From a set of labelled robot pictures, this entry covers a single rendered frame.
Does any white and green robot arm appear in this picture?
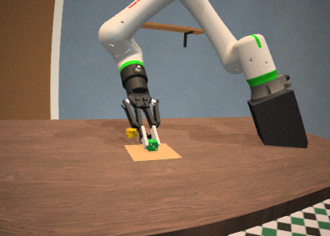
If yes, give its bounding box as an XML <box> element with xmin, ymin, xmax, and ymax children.
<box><xmin>98</xmin><ymin>0</ymin><xmax>292</xmax><ymax>103</ymax></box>

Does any yellow die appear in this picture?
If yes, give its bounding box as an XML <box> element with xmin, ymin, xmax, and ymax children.
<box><xmin>126</xmin><ymin>128</ymin><xmax>137</xmax><ymax>138</ymax></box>

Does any green die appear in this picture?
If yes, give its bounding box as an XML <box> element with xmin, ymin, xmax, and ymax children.
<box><xmin>147</xmin><ymin>139</ymin><xmax>158</xmax><ymax>152</ymax></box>

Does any orange flat square mat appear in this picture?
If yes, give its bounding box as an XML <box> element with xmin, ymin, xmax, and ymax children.
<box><xmin>124</xmin><ymin>143</ymin><xmax>182</xmax><ymax>163</ymax></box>

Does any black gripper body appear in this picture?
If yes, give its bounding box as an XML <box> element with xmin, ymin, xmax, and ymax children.
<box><xmin>125</xmin><ymin>77</ymin><xmax>152</xmax><ymax>110</ymax></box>

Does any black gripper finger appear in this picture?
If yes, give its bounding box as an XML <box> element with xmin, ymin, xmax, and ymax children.
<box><xmin>143</xmin><ymin>96</ymin><xmax>161</xmax><ymax>147</ymax></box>
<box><xmin>121</xmin><ymin>96</ymin><xmax>148</xmax><ymax>149</ymax></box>

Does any black die with white pips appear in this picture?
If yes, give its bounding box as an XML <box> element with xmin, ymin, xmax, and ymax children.
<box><xmin>139</xmin><ymin>133</ymin><xmax>152</xmax><ymax>143</ymax></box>

